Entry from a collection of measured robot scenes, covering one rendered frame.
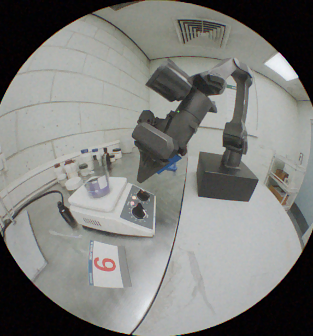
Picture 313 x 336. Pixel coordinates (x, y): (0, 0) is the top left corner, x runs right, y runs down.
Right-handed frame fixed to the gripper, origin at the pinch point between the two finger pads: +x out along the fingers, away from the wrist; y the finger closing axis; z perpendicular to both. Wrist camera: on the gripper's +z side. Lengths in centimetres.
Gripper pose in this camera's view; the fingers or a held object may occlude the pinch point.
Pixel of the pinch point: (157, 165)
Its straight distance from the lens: 21.5
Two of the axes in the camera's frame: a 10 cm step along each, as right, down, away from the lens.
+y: -3.9, 1.4, -9.1
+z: -7.7, -6.0, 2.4
